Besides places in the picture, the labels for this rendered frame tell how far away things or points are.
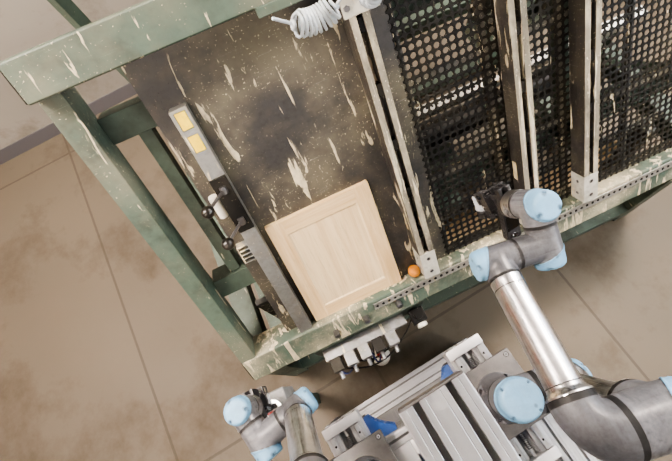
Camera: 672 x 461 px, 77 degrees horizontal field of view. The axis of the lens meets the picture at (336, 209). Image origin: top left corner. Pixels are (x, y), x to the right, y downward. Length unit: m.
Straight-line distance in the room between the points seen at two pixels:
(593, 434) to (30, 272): 3.30
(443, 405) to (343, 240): 1.03
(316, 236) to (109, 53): 0.81
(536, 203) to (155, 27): 0.95
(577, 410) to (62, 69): 1.27
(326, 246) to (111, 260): 2.00
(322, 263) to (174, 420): 1.60
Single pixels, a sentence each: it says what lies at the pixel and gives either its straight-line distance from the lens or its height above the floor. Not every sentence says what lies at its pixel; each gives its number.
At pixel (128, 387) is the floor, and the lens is 2.99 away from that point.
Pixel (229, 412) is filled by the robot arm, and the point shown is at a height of 1.32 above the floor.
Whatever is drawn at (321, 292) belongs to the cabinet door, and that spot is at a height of 0.99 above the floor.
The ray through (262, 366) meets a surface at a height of 0.86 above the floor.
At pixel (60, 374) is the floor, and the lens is 3.25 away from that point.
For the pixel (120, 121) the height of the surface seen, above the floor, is 1.66.
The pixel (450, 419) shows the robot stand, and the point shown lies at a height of 2.03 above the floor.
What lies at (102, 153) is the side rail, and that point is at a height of 1.68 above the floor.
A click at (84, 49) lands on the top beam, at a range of 1.15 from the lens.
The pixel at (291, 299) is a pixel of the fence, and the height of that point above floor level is 1.05.
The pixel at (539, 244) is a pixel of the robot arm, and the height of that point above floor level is 1.58.
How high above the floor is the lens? 2.57
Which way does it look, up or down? 67 degrees down
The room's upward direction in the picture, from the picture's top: 17 degrees counter-clockwise
